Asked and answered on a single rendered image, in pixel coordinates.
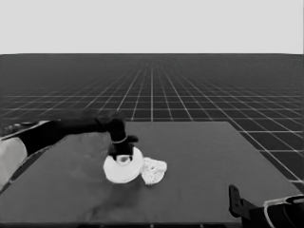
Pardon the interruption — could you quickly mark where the large thick white disc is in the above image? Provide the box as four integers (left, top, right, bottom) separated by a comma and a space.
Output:
103, 145, 144, 184

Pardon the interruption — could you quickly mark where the white round carrier with pins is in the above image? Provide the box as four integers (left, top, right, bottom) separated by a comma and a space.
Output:
140, 157, 168, 186

